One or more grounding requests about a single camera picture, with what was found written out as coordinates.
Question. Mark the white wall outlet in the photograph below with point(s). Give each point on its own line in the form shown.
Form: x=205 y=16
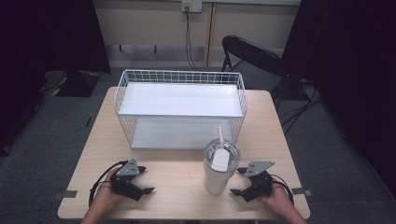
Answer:
x=191 y=5

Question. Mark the person's right hand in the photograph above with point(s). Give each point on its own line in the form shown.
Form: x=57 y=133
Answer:
x=278 y=199

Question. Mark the black stand base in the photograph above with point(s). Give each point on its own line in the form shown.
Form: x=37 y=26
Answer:
x=77 y=83

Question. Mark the white cup with clear lid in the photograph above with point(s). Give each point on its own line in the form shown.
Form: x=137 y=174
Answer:
x=214 y=180

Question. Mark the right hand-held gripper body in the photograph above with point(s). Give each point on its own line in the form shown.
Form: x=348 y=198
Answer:
x=260 y=186

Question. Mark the black curtain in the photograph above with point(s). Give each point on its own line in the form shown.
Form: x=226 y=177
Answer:
x=37 y=46
x=351 y=62

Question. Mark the pale drinking straw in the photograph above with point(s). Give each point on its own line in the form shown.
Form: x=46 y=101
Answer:
x=221 y=137

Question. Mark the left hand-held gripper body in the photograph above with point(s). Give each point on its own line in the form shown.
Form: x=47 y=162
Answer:
x=126 y=183

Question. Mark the black folding chair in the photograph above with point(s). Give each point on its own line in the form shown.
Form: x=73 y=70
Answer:
x=252 y=59

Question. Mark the person's left hand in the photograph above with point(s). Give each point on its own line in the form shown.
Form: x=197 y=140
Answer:
x=104 y=197

